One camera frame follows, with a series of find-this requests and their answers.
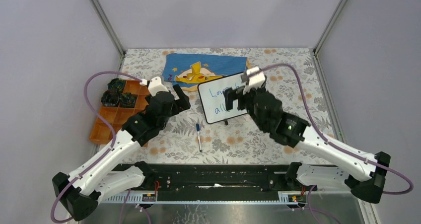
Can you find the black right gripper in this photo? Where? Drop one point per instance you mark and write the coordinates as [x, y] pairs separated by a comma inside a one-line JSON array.
[[231, 94]]

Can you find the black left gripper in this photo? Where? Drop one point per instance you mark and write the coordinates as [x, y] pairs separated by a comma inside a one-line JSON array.
[[182, 104]]

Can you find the black framed whiteboard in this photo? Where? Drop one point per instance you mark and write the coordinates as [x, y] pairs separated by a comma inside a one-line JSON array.
[[212, 99]]

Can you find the white marker pen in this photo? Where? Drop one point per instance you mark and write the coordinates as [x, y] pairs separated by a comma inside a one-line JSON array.
[[199, 142]]

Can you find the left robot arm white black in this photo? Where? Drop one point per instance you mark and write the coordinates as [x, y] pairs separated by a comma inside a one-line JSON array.
[[81, 191]]

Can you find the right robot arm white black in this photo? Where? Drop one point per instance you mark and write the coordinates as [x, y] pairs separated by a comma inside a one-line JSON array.
[[363, 174]]

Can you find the blue pikachu cloth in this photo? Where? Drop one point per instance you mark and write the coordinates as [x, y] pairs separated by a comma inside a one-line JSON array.
[[189, 70]]

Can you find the dark green scrunchie right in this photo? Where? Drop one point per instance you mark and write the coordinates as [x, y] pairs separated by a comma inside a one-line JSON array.
[[127, 100]]

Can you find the dark green scrunchie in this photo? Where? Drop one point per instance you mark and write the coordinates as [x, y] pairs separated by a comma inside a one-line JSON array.
[[127, 100], [117, 84]]

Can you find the floral tablecloth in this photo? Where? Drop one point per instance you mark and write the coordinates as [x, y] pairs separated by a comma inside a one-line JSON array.
[[239, 141]]

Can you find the dark green scrunchie top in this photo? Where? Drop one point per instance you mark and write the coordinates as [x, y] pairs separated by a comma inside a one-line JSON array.
[[117, 84]]

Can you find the orange compartment tray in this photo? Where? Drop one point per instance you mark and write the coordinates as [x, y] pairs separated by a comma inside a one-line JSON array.
[[115, 117]]

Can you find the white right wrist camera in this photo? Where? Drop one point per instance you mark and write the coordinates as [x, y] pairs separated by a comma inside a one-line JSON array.
[[253, 78]]

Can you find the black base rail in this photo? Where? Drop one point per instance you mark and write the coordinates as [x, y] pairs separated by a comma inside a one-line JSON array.
[[217, 182]]

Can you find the left aluminium frame post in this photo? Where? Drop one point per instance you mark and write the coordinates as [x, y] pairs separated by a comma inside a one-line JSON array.
[[108, 26]]

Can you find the aluminium frame post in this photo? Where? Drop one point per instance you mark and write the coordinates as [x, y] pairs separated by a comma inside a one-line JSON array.
[[108, 26], [331, 23]]

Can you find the right aluminium frame post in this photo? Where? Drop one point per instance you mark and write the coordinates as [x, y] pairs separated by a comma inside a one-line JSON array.
[[331, 23]]

